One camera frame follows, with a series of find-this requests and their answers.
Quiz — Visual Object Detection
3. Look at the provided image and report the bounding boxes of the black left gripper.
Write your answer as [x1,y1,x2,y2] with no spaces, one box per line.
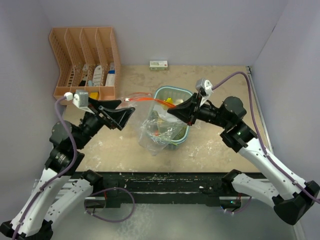
[74,96,134,149]

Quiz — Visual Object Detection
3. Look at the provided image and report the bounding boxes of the clear zip bag orange zipper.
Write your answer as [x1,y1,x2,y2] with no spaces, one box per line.
[119,92,187,156]

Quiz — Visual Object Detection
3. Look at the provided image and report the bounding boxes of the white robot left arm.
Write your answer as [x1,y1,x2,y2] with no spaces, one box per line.
[0,98,135,240]

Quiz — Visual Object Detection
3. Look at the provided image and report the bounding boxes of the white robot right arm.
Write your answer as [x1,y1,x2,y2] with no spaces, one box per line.
[184,93,320,226]

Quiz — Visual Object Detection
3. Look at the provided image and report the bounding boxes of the yellow block in organizer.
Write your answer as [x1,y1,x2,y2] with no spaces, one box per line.
[89,92,99,100]

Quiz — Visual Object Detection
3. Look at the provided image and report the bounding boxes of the yellow banana bunch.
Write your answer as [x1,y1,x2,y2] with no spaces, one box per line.
[161,97,175,110]

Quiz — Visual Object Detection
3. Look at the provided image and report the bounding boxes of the white blue box in organizer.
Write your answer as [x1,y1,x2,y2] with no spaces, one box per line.
[105,62,116,87]

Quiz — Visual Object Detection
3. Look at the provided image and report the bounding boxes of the white bottle in organizer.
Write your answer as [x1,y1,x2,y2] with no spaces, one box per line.
[92,65,103,87]

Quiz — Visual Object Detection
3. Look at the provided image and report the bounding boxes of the light blue plastic basket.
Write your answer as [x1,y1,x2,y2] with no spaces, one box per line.
[138,86,192,156]

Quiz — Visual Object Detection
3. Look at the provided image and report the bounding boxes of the small green white box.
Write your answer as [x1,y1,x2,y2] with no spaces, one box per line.
[149,60,168,71]

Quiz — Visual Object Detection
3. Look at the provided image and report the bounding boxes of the pink plastic file organizer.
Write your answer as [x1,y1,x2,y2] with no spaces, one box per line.
[49,26,122,100]

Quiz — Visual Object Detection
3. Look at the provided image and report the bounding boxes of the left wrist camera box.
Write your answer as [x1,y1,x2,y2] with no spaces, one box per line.
[64,89,90,112]

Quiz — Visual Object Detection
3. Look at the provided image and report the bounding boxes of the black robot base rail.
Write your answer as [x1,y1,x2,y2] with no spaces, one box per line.
[81,170,241,208]

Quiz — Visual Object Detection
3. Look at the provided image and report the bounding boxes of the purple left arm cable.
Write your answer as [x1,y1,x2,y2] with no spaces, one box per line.
[11,96,79,240]

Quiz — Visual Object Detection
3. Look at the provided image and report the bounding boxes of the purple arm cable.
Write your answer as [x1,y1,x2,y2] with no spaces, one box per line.
[211,71,320,204]
[11,96,79,240]

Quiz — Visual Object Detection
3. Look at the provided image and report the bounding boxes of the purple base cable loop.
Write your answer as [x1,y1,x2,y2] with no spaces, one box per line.
[83,187,136,223]

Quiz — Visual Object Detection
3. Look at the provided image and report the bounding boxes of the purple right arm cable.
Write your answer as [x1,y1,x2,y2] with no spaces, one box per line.
[211,71,320,204]

